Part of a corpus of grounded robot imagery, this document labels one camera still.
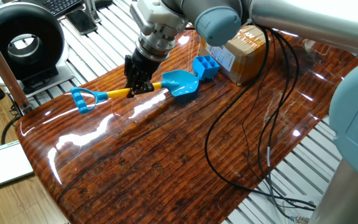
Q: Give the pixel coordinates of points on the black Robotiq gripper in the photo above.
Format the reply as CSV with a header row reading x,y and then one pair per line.
x,y
143,67

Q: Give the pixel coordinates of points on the blue yellow toy shovel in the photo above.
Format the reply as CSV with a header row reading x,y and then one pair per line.
x,y
182,82

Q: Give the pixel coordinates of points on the blue plastic building block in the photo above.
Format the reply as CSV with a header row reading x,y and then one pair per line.
x,y
205,67

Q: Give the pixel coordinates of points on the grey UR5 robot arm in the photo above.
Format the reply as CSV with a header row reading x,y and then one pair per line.
x,y
353,109

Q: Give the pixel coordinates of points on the wood-grain table mat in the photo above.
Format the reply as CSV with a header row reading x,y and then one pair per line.
x,y
166,171

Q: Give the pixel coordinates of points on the black smartphone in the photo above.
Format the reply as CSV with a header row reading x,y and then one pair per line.
x,y
81,21

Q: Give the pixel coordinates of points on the silver metal stand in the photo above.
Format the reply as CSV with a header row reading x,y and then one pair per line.
x,y
90,12

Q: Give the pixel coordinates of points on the taped cardboard box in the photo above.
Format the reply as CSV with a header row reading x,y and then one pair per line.
x,y
247,53

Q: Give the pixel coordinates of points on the black keyboard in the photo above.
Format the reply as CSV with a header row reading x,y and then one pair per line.
x,y
61,6

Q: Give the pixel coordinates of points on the white flat board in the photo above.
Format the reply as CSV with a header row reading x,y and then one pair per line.
x,y
2,165

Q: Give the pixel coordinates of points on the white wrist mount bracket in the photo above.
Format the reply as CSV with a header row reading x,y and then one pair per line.
x,y
157,15

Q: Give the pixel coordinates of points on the brown metal post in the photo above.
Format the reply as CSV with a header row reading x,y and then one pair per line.
x,y
2,65

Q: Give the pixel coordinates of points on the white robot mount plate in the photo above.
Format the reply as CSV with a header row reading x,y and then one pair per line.
x,y
303,196

